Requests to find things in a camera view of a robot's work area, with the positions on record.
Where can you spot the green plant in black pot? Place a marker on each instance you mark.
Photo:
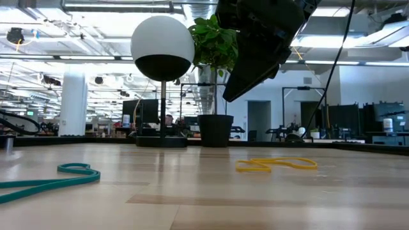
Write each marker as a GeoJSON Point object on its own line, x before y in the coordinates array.
{"type": "Point", "coordinates": [214, 131]}

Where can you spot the white paper roll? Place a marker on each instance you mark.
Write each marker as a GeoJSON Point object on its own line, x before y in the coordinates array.
{"type": "Point", "coordinates": [387, 125]}

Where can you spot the white globe lamp black base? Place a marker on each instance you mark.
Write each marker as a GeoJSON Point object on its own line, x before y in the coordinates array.
{"type": "Point", "coordinates": [161, 35]}

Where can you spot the silver metal post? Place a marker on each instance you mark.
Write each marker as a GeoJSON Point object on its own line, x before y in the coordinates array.
{"type": "Point", "coordinates": [9, 145]}

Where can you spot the person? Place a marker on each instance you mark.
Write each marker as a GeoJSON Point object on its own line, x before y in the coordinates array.
{"type": "Point", "coordinates": [168, 119]}

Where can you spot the black metal gantry frame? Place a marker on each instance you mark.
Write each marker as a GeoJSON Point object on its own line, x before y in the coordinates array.
{"type": "Point", "coordinates": [303, 87]}

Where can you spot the black ceiling speaker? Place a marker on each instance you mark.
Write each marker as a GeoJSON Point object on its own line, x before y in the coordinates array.
{"type": "Point", "coordinates": [15, 35]}

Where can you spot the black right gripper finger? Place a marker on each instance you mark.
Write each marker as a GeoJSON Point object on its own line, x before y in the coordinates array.
{"type": "Point", "coordinates": [275, 72]}
{"type": "Point", "coordinates": [246, 76]}

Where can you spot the dark workstation partitions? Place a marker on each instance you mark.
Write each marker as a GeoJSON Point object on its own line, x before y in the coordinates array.
{"type": "Point", "coordinates": [345, 118]}

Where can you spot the yellow rubber band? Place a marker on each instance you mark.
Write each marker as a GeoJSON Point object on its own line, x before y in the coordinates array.
{"type": "Point", "coordinates": [252, 170]}

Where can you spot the white container blue label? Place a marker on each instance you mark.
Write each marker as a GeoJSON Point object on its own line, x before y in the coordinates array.
{"type": "Point", "coordinates": [126, 121]}

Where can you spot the teal rubber band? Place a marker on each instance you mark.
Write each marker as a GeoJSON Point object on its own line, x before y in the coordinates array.
{"type": "Point", "coordinates": [92, 175]}

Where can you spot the black idle robot arm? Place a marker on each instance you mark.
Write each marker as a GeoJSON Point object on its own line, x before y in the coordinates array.
{"type": "Point", "coordinates": [284, 131]}

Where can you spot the white round column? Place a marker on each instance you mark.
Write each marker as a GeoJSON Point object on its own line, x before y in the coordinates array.
{"type": "Point", "coordinates": [73, 105]}

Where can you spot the black monitor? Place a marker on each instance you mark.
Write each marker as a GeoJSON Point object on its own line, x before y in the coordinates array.
{"type": "Point", "coordinates": [147, 110]}

